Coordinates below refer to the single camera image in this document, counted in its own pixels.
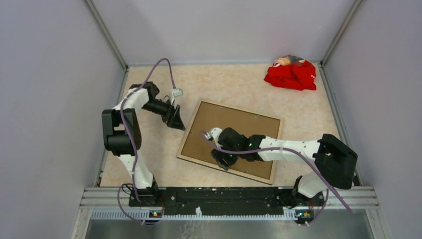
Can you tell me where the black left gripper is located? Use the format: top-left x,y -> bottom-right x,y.
141,97 -> 185,130

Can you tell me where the wooden picture frame with glass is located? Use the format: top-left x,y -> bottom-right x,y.
176,99 -> 285,186

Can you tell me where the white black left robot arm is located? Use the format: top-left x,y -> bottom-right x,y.
102,82 -> 186,206

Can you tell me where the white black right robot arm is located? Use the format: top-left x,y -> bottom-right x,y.
201,127 -> 358,211

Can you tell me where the red crumpled cloth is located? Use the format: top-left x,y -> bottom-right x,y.
264,55 -> 317,91

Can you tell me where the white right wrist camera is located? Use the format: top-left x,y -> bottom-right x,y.
204,127 -> 223,148

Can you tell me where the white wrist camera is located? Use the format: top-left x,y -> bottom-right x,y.
204,127 -> 223,148
171,88 -> 183,98

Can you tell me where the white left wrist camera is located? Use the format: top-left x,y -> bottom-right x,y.
171,88 -> 183,98

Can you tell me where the aluminium front rail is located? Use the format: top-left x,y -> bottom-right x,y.
72,186 -> 391,239

